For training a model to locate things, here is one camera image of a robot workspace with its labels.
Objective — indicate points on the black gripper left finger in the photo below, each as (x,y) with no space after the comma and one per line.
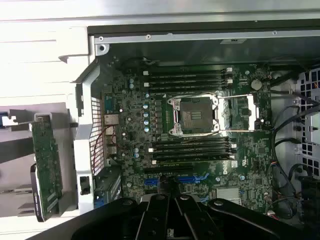
(155,217)

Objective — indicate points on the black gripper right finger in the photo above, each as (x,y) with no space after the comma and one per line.
(200,220)

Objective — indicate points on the silver chipset heatsink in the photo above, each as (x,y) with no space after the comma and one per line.
(228,195)

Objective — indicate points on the blue expansion slot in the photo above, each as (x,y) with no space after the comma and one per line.
(186,180)

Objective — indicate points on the green motherboard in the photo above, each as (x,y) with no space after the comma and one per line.
(250,155)

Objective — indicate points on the metal locking lever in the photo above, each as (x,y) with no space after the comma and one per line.
(235,96)
(237,131)

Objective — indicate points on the black grey PC case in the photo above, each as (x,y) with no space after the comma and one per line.
(85,140)

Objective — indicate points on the CPU socket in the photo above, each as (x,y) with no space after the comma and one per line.
(196,115)

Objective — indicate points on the metal socket cover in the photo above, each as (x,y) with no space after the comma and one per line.
(251,112)

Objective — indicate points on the metal disk bay cage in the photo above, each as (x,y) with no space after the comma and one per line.
(310,140)

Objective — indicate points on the silver coin battery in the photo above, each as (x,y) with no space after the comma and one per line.
(256,85)

